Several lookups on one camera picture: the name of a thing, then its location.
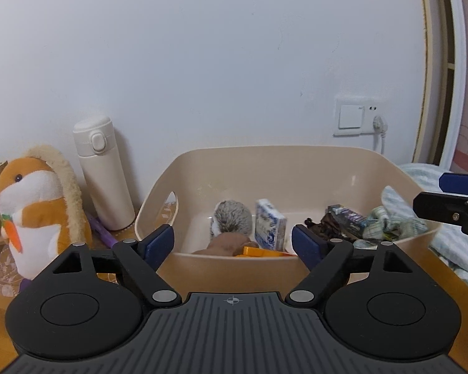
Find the orange item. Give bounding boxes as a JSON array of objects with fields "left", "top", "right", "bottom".
[{"left": 234, "top": 246, "right": 294, "bottom": 258}]

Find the white thermos bottle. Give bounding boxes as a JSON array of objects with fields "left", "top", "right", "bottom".
[{"left": 72, "top": 115, "right": 136, "bottom": 231}]

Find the pale striped blanket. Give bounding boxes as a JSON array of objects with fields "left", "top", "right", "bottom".
[{"left": 398, "top": 163, "right": 468, "bottom": 295}]

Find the patterned brown mat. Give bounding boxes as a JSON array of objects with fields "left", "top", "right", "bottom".
[{"left": 0, "top": 242, "right": 36, "bottom": 299}]

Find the green checked cloth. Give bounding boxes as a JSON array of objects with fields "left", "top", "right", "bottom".
[{"left": 361, "top": 185, "right": 428, "bottom": 245}]

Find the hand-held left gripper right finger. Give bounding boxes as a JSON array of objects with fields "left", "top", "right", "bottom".
[{"left": 289, "top": 225, "right": 416, "bottom": 306}]

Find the dark brown patterned cloth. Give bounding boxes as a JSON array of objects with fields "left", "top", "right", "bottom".
[{"left": 304, "top": 212, "right": 355, "bottom": 243}]

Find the purple stick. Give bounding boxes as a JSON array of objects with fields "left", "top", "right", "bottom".
[{"left": 86, "top": 212, "right": 119, "bottom": 248}]

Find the blue white tissue packet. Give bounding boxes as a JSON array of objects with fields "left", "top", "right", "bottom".
[{"left": 255, "top": 199, "right": 288, "bottom": 251}]

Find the grey furry plush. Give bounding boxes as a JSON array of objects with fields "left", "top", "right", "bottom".
[{"left": 210, "top": 199, "right": 255, "bottom": 238}]

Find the dark printed box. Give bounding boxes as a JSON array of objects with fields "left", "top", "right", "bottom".
[{"left": 327, "top": 204, "right": 369, "bottom": 238}]

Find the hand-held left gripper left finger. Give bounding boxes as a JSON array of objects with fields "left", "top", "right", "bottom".
[{"left": 51, "top": 225, "right": 183, "bottom": 308}]

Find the beige plastic container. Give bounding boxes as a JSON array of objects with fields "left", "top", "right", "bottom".
[{"left": 134, "top": 145, "right": 441, "bottom": 293}]

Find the orange white hamster plush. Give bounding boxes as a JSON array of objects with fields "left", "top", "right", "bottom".
[{"left": 0, "top": 145, "right": 93, "bottom": 281}]

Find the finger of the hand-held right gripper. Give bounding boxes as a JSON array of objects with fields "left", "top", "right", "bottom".
[
  {"left": 412, "top": 192, "right": 468, "bottom": 257},
  {"left": 439, "top": 172, "right": 468, "bottom": 197}
]

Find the white wall switch socket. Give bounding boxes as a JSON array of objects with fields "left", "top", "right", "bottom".
[{"left": 333, "top": 94, "right": 388, "bottom": 137}]

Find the white plug with cable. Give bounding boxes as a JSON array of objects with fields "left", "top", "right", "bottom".
[{"left": 372, "top": 115, "right": 389, "bottom": 154}]

